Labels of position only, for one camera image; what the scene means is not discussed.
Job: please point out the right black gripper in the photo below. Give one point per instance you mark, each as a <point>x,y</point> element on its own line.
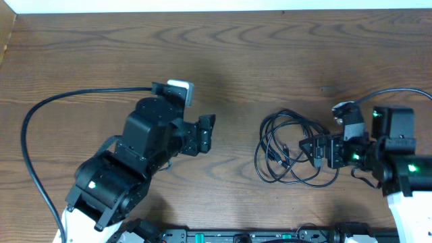
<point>328,150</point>

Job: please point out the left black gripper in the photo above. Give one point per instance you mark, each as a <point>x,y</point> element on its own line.
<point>194,138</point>

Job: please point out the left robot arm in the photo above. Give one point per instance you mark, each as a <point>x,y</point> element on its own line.
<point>117,178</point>

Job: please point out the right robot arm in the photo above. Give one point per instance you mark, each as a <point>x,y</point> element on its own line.
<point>388,153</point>

